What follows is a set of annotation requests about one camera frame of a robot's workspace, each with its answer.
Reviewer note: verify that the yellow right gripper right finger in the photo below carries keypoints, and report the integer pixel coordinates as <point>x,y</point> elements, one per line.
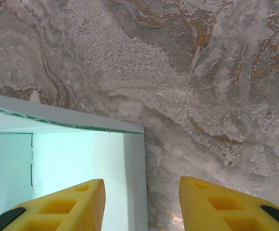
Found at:
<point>221,207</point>

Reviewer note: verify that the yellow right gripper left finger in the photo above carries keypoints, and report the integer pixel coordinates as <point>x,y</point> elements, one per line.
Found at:
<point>72,211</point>

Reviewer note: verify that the light blue paper box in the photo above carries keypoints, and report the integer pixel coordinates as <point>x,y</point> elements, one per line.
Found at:
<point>62,158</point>

